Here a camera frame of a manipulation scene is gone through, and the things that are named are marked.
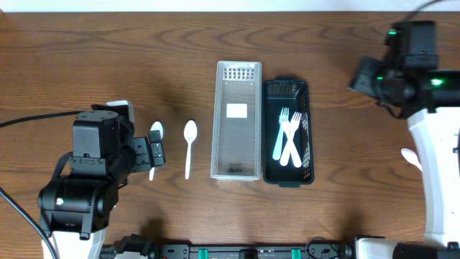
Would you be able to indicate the clear perforated plastic tray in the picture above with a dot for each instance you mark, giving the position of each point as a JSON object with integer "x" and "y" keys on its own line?
{"x": 236, "y": 143}

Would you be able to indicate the white label in tray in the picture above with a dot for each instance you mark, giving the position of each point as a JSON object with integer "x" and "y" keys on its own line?
{"x": 236, "y": 111}

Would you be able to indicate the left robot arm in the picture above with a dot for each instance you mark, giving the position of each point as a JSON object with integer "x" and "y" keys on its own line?
{"x": 75, "y": 205}

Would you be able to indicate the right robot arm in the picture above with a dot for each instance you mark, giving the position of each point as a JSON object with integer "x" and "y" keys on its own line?
{"x": 408, "y": 78}

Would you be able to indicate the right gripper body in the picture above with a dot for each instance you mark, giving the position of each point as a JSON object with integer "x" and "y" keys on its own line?
{"x": 361, "y": 80}

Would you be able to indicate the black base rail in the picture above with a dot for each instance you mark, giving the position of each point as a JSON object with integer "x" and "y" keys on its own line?
{"x": 135, "y": 246}

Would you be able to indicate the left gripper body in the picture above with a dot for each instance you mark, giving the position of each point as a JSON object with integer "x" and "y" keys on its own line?
{"x": 142, "y": 155}

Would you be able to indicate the white plastic spoon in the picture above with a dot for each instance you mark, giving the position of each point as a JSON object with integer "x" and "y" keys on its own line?
{"x": 411, "y": 157}
{"x": 156, "y": 126}
{"x": 190, "y": 134}

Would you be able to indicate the pale green plastic fork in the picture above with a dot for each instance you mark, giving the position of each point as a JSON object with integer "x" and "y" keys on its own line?
{"x": 276, "y": 154}

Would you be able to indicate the dark green plastic basket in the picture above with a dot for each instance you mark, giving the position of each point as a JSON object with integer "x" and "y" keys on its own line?
{"x": 279, "y": 93}

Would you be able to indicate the white plastic fork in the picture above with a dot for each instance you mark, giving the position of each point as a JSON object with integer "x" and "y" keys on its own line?
{"x": 292, "y": 136}
{"x": 295, "y": 158}

